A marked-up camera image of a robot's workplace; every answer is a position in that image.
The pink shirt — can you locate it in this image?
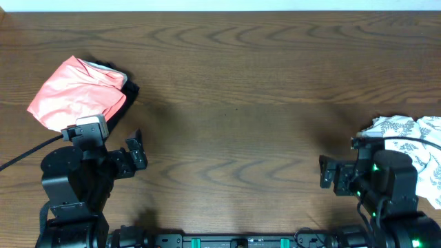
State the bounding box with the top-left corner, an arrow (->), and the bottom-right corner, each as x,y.
27,56 -> 126,132

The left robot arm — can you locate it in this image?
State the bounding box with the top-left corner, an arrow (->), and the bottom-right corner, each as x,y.
36,123 -> 149,247

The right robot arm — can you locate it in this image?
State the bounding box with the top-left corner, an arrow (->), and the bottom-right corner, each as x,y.
319,137 -> 440,248

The black folded shirt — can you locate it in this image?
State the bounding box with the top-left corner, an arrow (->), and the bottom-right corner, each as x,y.
95,61 -> 140,132

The white fern print shirt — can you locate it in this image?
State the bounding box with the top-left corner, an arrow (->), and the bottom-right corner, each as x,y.
358,115 -> 440,209

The white folded shirt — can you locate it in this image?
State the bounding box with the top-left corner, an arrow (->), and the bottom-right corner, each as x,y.
81,60 -> 128,90

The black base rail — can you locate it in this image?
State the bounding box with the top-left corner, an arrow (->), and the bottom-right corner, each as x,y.
105,226 -> 373,248

